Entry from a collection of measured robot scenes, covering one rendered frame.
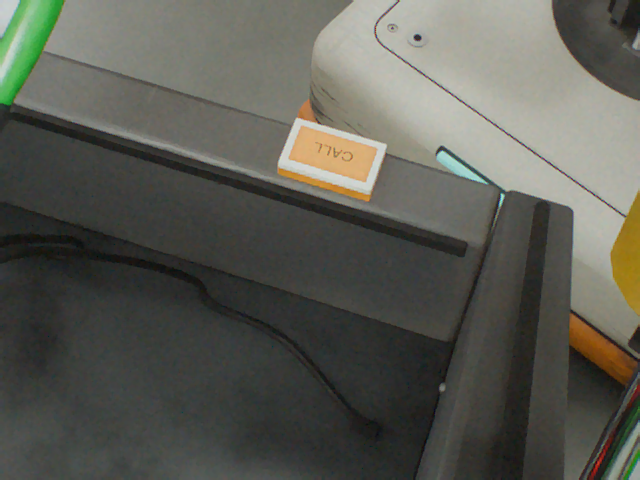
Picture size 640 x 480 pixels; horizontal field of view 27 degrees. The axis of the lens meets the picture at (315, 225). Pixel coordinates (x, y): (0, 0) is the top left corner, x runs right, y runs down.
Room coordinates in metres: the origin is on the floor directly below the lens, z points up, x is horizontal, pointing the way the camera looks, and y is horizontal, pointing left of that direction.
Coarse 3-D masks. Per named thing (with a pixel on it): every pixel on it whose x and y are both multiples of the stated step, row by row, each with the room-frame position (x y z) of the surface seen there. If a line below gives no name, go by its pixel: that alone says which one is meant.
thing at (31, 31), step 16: (32, 0) 0.27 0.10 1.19; (48, 0) 0.27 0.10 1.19; (64, 0) 0.28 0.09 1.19; (16, 16) 0.27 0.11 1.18; (32, 16) 0.27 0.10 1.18; (48, 16) 0.27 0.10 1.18; (16, 32) 0.26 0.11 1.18; (32, 32) 0.26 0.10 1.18; (48, 32) 0.27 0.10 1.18; (0, 48) 0.26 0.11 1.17; (16, 48) 0.26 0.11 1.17; (32, 48) 0.26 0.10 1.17; (0, 64) 0.26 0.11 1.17; (16, 64) 0.26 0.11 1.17; (32, 64) 0.26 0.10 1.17; (0, 80) 0.25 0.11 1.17; (16, 80) 0.25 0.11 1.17; (0, 96) 0.25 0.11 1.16; (16, 96) 0.25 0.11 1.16
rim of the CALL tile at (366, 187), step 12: (300, 120) 0.39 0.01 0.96; (336, 132) 0.38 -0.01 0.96; (288, 144) 0.37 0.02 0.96; (372, 144) 0.38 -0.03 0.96; (384, 144) 0.38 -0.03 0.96; (288, 168) 0.36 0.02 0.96; (300, 168) 0.36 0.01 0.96; (312, 168) 0.36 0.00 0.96; (372, 168) 0.36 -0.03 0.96; (324, 180) 0.35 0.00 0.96; (336, 180) 0.35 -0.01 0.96; (348, 180) 0.35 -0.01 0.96; (372, 180) 0.35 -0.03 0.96
